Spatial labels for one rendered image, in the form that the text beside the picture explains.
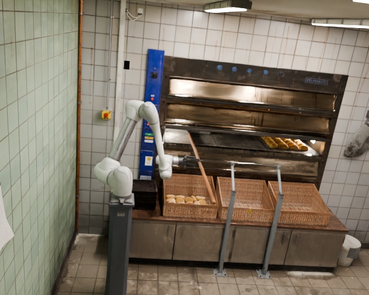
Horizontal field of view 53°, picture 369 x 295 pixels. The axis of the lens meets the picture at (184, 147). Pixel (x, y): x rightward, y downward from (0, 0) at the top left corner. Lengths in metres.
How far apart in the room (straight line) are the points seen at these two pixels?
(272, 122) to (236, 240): 1.31
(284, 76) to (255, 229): 1.61
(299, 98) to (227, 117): 0.79
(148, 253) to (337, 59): 2.78
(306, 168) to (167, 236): 1.75
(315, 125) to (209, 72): 1.32
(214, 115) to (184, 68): 0.58
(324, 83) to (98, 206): 2.81
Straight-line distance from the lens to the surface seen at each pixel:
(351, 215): 4.94
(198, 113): 3.88
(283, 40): 3.95
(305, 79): 4.10
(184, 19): 3.74
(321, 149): 4.43
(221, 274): 4.06
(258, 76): 3.94
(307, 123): 4.22
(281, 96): 4.04
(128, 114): 3.15
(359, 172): 4.71
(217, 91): 3.86
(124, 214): 3.09
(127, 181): 2.98
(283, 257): 4.21
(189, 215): 3.76
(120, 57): 3.75
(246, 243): 3.99
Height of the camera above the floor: 2.46
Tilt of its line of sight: 19 degrees down
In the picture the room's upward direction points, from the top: 7 degrees clockwise
